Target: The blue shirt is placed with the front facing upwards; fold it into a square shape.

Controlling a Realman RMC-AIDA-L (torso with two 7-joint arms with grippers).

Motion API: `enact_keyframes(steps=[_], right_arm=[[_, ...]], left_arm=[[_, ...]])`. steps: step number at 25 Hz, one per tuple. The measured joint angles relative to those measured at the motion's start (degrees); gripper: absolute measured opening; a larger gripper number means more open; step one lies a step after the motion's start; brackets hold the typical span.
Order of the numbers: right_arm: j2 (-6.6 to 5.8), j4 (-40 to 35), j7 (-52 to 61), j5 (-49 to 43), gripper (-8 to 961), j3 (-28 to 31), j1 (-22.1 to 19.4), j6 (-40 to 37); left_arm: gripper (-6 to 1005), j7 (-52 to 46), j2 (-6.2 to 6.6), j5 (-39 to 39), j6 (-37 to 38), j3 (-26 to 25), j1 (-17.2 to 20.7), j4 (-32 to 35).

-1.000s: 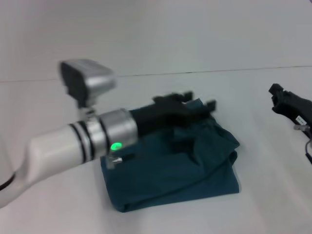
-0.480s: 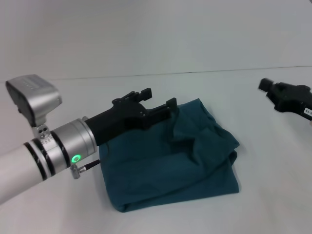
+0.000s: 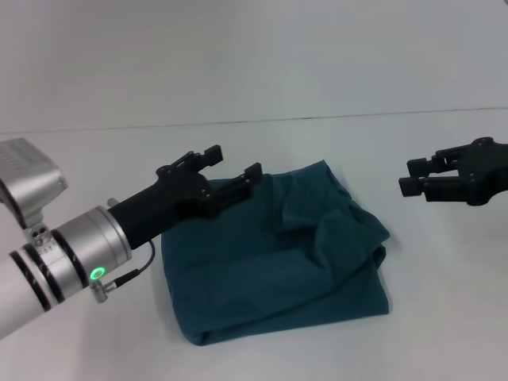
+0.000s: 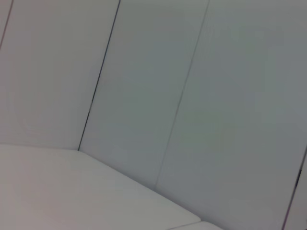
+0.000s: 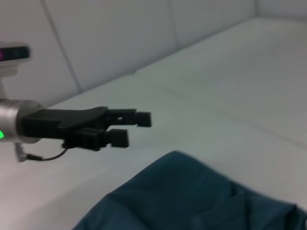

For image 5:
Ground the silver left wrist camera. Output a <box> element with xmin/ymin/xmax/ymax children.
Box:
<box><xmin>0</xmin><ymin>41</ymin><xmax>31</xmax><ymax>81</ymax></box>

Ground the black cable with silver plug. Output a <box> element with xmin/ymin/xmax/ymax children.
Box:
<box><xmin>14</xmin><ymin>141</ymin><xmax>68</xmax><ymax>163</ymax></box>

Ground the teal t-shirt with FREE print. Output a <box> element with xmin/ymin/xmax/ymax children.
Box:
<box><xmin>71</xmin><ymin>150</ymin><xmax>307</xmax><ymax>230</ymax></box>

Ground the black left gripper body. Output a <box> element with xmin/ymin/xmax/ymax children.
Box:
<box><xmin>21</xmin><ymin>106</ymin><xmax>109</xmax><ymax>151</ymax></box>

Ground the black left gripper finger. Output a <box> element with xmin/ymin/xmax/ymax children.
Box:
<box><xmin>106</xmin><ymin>109</ymin><xmax>153</xmax><ymax>127</ymax></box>
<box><xmin>105</xmin><ymin>128</ymin><xmax>130</xmax><ymax>148</ymax></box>

